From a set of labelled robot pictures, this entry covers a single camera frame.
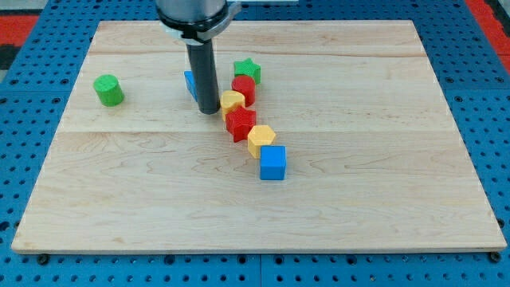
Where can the red cylinder block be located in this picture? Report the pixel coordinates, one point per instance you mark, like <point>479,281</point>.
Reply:
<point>246,85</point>

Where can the red star block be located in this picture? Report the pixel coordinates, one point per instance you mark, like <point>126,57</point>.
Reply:
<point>239,123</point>

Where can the green cylinder block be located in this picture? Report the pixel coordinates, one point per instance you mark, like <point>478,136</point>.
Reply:
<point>108,90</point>

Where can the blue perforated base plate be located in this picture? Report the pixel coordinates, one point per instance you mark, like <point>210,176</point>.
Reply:
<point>39,81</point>

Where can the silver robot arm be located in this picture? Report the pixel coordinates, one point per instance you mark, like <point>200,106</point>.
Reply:
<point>196,23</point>

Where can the wooden board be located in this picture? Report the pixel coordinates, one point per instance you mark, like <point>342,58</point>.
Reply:
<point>375,162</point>

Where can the yellow hexagon block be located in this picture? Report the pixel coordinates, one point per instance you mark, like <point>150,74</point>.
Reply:
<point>259,135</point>

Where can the blue triangle block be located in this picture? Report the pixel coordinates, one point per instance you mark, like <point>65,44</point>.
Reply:
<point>190,84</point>

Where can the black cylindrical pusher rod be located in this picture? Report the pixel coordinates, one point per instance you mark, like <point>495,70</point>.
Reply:
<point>203,68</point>

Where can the blue cube block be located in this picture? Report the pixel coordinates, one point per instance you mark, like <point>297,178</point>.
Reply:
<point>273,162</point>

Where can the yellow heart block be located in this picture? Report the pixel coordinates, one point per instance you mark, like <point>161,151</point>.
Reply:
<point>230,100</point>

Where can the green star block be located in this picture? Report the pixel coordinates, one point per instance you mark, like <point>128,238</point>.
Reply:
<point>249,68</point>

